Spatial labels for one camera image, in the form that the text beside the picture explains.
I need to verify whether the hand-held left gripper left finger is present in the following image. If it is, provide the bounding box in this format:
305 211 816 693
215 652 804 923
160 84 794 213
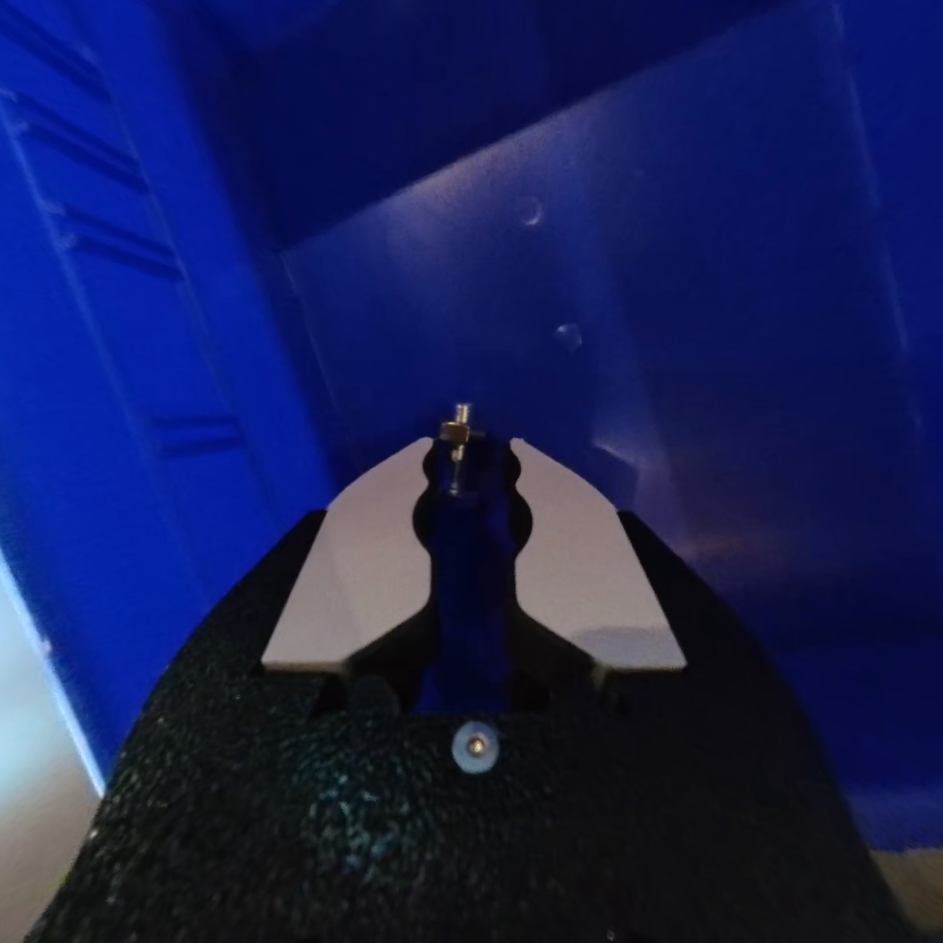
261 437 437 673

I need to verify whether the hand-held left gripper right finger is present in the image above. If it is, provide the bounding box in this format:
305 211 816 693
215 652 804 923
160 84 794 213
507 437 689 673

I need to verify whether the blue plastic bin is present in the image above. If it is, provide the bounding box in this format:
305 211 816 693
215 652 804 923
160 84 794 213
0 0 943 859

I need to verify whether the silver hex bolt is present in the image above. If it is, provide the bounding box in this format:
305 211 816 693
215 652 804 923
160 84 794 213
440 401 489 503

